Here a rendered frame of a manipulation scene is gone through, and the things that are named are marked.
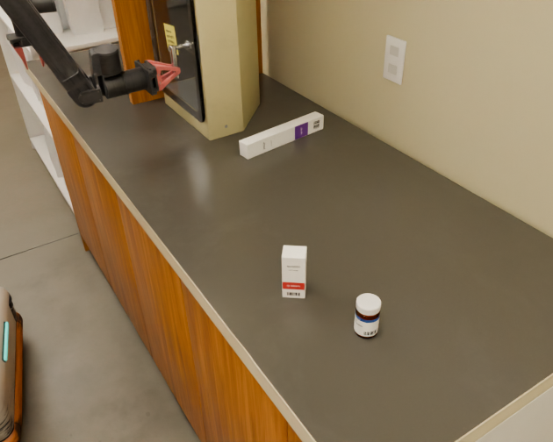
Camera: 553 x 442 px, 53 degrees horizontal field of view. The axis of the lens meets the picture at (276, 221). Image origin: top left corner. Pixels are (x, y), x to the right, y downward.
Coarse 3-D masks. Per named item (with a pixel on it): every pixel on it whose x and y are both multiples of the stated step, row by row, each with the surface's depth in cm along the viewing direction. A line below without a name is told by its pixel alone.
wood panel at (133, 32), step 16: (112, 0) 161; (128, 0) 162; (144, 0) 164; (256, 0) 184; (128, 16) 164; (144, 16) 167; (256, 16) 187; (128, 32) 166; (144, 32) 169; (128, 48) 169; (144, 48) 171; (128, 64) 171; (144, 96) 179; (160, 96) 182
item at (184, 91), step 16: (160, 0) 151; (176, 0) 141; (160, 16) 154; (176, 16) 144; (192, 16) 137; (160, 32) 159; (176, 32) 148; (192, 32) 139; (160, 48) 163; (192, 48) 142; (192, 64) 146; (176, 80) 160; (192, 80) 149; (176, 96) 164; (192, 96) 153; (192, 112) 157
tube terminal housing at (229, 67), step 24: (216, 0) 137; (240, 0) 144; (216, 24) 140; (240, 24) 146; (216, 48) 144; (240, 48) 148; (216, 72) 147; (240, 72) 151; (168, 96) 174; (216, 96) 151; (240, 96) 155; (192, 120) 163; (216, 120) 154; (240, 120) 159
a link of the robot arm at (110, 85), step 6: (102, 78) 135; (108, 78) 136; (114, 78) 137; (120, 78) 137; (102, 84) 137; (108, 84) 136; (114, 84) 136; (120, 84) 137; (102, 90) 138; (108, 90) 136; (114, 90) 137; (120, 90) 138; (108, 96) 138; (114, 96) 139
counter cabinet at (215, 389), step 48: (96, 192) 186; (96, 240) 225; (144, 240) 146; (144, 288) 169; (144, 336) 199; (192, 336) 135; (192, 384) 154; (240, 384) 113; (240, 432) 126; (288, 432) 97; (528, 432) 97
